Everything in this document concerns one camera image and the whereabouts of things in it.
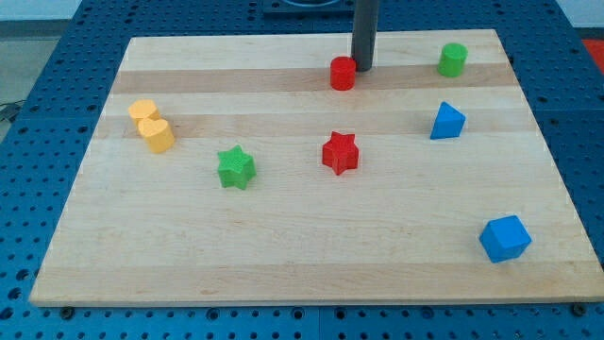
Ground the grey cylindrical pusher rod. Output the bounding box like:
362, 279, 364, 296
351, 0, 380, 72

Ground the red star block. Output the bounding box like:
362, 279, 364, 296
322, 131, 360, 176

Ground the green star block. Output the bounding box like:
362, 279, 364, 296
217, 144, 256, 190

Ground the red cylinder block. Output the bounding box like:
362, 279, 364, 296
330, 56, 356, 91

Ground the green cylinder block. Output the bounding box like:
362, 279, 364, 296
437, 42, 468, 77

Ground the blue triangle block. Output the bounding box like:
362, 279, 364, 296
430, 102, 466, 140

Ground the wooden board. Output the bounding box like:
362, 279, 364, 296
29, 29, 603, 307

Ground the yellow heart block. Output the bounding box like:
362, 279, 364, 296
138, 118, 176, 153

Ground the yellow cylinder block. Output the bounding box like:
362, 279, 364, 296
127, 99, 160, 127

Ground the blue cube block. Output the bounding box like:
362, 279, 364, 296
478, 215, 532, 264

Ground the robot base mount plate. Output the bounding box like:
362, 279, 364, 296
260, 0, 355, 17

